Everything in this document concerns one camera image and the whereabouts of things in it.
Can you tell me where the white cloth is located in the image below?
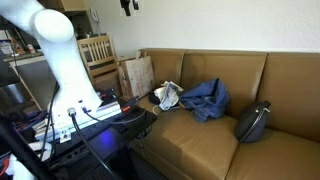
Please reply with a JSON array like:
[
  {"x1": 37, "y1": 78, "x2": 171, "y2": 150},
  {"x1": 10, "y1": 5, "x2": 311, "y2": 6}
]
[{"x1": 153, "y1": 80, "x2": 184, "y2": 112}]

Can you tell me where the brown printed paper bag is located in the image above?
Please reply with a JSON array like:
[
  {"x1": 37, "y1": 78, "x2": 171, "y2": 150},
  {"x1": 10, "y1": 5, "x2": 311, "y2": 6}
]
[{"x1": 117, "y1": 49, "x2": 156, "y2": 100}]

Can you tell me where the dark navy cloth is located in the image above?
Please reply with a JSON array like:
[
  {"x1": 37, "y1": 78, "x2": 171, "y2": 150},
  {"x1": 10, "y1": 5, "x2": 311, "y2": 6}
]
[{"x1": 148, "y1": 92, "x2": 163, "y2": 106}]

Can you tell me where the tan leather couch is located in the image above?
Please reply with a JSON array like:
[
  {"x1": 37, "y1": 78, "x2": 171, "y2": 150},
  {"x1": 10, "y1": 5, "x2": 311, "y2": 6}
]
[{"x1": 131, "y1": 48, "x2": 320, "y2": 180}]

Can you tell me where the white crumpled bag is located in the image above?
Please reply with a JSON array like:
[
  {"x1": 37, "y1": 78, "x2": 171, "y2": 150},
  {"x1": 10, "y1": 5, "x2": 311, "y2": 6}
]
[{"x1": 4, "y1": 154, "x2": 34, "y2": 180}]

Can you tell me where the wooden slat chair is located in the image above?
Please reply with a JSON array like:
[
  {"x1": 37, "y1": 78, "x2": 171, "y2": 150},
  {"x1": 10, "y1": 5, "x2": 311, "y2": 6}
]
[{"x1": 77, "y1": 34, "x2": 123, "y2": 98}]

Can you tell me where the black orange bar clamp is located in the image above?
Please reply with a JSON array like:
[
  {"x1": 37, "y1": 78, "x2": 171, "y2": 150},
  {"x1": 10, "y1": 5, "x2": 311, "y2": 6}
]
[
  {"x1": 98, "y1": 90, "x2": 118, "y2": 101},
  {"x1": 120, "y1": 96, "x2": 141, "y2": 113}
]

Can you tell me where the silver robot mounting plate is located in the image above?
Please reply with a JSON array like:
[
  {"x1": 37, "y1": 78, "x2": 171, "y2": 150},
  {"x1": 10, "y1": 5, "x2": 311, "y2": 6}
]
[{"x1": 33, "y1": 100, "x2": 123, "y2": 144}]

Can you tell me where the gray counter cabinet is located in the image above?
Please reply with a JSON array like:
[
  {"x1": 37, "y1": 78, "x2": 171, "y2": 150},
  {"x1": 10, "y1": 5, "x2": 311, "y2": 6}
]
[{"x1": 3, "y1": 51, "x2": 58, "y2": 111}]

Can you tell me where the blue denim garment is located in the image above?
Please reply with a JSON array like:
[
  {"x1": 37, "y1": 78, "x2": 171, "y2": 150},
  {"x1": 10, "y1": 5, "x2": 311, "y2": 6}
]
[{"x1": 178, "y1": 78, "x2": 232, "y2": 124}]

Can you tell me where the black robot table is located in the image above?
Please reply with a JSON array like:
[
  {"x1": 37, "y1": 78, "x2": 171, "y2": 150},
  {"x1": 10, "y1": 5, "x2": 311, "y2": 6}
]
[{"x1": 43, "y1": 96, "x2": 158, "y2": 172}]

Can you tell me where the dark gray oval case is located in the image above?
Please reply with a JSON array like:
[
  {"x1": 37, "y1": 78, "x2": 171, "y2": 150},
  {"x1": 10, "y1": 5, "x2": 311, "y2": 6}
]
[{"x1": 233, "y1": 100, "x2": 272, "y2": 144}]

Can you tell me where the wooden wall cabinet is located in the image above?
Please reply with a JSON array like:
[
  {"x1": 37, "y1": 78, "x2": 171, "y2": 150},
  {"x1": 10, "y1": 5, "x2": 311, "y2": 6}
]
[{"x1": 38, "y1": 0, "x2": 89, "y2": 16}]

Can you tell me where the thin white looped cord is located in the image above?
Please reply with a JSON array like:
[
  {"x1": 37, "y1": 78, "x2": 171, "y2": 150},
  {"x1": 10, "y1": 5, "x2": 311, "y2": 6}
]
[{"x1": 152, "y1": 104, "x2": 167, "y2": 116}]

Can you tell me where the thin black table cable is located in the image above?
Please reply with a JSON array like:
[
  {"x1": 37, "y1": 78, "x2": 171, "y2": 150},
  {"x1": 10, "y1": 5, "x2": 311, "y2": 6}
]
[{"x1": 83, "y1": 106, "x2": 148, "y2": 126}]

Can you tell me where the thick black base cable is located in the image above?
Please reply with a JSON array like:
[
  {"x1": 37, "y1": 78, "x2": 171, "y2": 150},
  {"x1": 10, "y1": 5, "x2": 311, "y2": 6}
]
[{"x1": 67, "y1": 108, "x2": 118, "y2": 180}]

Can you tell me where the black camera stand pole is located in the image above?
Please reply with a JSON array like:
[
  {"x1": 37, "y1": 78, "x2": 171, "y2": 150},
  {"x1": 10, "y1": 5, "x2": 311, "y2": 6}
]
[{"x1": 0, "y1": 116, "x2": 51, "y2": 180}]

